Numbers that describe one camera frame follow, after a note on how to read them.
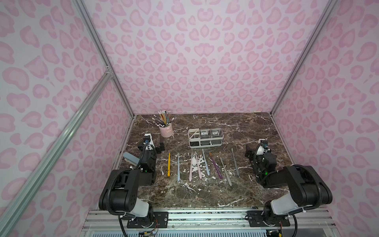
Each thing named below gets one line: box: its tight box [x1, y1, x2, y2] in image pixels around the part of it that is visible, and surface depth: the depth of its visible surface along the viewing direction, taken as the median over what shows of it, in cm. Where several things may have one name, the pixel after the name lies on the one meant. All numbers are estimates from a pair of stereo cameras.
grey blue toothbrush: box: [201, 148, 211, 177], surface depth 92 cm
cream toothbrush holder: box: [188, 127, 225, 149], surface depth 102 cm
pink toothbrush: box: [194, 151, 202, 180], surface depth 92 cm
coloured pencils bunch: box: [151, 110, 175, 128], surface depth 103 cm
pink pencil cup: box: [158, 122, 174, 138], surface depth 103 cm
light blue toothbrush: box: [177, 152, 181, 182], surface depth 92 cm
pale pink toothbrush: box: [189, 154, 193, 182], surface depth 90 cm
